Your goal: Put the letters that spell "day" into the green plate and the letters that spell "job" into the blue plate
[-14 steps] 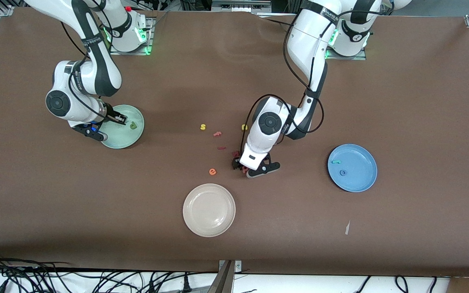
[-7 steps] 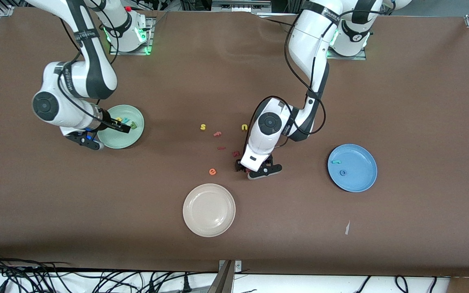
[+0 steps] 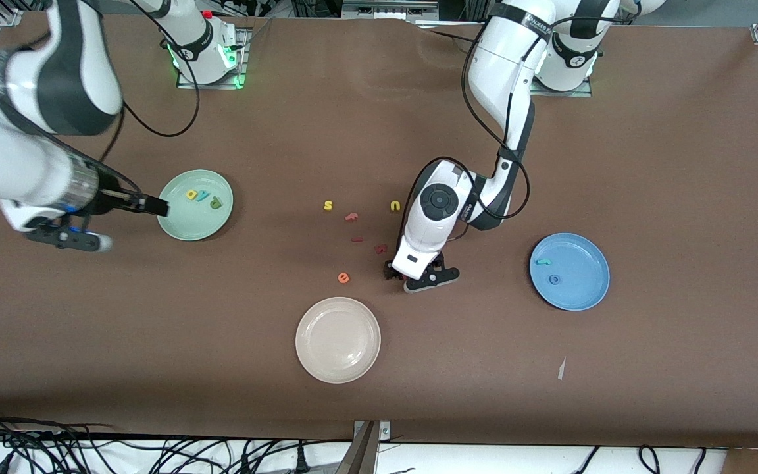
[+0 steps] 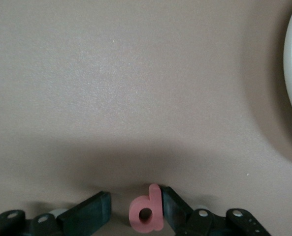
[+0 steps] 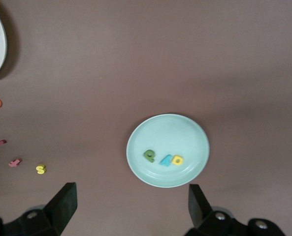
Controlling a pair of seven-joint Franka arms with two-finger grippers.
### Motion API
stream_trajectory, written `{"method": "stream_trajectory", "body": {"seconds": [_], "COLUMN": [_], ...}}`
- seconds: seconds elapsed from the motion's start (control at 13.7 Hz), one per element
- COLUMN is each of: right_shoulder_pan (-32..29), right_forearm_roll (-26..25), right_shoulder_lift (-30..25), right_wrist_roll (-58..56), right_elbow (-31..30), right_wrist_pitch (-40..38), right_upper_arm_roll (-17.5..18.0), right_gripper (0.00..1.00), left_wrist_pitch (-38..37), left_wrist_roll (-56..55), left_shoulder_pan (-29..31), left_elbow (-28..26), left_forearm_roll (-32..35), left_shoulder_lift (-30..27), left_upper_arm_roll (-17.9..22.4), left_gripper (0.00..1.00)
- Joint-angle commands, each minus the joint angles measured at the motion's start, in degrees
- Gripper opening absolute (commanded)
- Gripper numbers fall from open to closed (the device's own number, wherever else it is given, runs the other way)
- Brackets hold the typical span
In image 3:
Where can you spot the green letter p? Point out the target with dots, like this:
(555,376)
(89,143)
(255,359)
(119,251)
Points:
(215,203)

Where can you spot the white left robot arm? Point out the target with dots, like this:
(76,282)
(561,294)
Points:
(441,201)

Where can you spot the light green plate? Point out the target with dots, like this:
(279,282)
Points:
(195,224)

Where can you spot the beige plate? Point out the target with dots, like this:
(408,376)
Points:
(338,340)

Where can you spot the brown table cover sheet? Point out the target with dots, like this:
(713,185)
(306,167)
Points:
(89,329)

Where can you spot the blue plate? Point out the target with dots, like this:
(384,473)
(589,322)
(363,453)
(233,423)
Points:
(580,289)

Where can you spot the small grey paper scrap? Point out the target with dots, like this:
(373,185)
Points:
(560,369)

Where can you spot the black power plug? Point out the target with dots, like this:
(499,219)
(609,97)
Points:
(301,457)

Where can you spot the grey metal box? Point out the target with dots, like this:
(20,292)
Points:
(389,8)

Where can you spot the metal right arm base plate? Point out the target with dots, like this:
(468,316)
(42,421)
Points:
(211,86)

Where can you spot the small metal table bracket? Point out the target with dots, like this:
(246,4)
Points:
(385,431)

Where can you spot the aluminium corner bracket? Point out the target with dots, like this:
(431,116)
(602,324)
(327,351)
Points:
(10,16)

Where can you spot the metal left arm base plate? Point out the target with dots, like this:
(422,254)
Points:
(560,94)

